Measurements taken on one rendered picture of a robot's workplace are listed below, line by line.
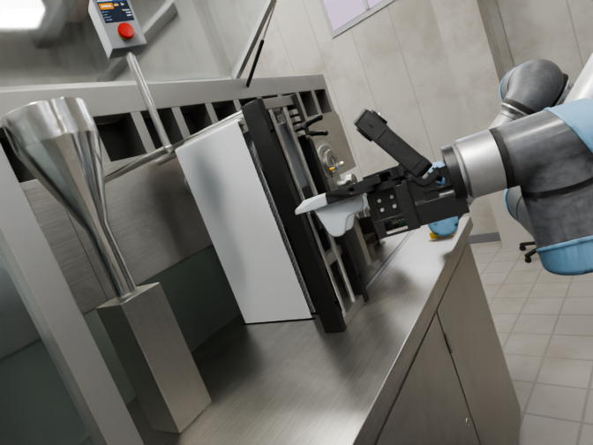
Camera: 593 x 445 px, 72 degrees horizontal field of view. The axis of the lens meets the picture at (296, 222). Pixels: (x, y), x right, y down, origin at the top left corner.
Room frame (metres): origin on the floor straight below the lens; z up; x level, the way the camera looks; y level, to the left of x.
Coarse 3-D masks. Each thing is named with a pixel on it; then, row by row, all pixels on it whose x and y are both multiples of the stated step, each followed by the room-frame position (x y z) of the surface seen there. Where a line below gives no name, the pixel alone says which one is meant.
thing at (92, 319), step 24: (192, 264) 1.18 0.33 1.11; (216, 264) 1.25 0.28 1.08; (168, 288) 1.09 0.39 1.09; (192, 288) 1.15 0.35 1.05; (216, 288) 1.22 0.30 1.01; (96, 312) 0.93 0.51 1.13; (192, 312) 1.12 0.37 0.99; (216, 312) 1.19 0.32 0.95; (240, 312) 1.26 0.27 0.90; (96, 336) 0.91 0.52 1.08; (192, 336) 1.10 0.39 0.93; (120, 384) 0.91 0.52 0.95
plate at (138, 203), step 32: (320, 128) 2.01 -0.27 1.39; (352, 160) 2.19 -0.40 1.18; (32, 192) 0.91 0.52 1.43; (128, 192) 1.09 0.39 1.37; (160, 192) 1.17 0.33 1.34; (64, 224) 0.94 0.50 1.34; (128, 224) 1.06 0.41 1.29; (160, 224) 1.13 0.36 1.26; (192, 224) 1.22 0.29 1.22; (64, 256) 0.92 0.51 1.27; (96, 256) 0.97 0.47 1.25; (128, 256) 1.03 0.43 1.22; (160, 256) 1.10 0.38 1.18; (96, 288) 0.94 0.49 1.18
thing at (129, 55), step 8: (128, 56) 0.85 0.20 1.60; (136, 64) 0.86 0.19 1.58; (136, 72) 0.85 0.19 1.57; (136, 80) 0.86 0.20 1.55; (144, 80) 0.86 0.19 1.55; (144, 88) 0.85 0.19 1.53; (144, 96) 0.85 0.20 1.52; (152, 104) 0.86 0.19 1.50; (152, 112) 0.85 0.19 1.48; (152, 120) 0.86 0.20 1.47; (160, 120) 0.86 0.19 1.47; (160, 128) 0.85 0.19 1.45; (160, 136) 0.85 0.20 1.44; (168, 144) 0.86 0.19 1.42
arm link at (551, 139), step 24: (528, 120) 0.45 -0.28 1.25; (552, 120) 0.44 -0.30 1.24; (576, 120) 0.42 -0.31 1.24; (504, 144) 0.45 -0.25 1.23; (528, 144) 0.44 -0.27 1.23; (552, 144) 0.43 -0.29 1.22; (576, 144) 0.42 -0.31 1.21; (504, 168) 0.49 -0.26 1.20; (528, 168) 0.44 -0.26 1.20; (552, 168) 0.43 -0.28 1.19; (576, 168) 0.42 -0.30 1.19
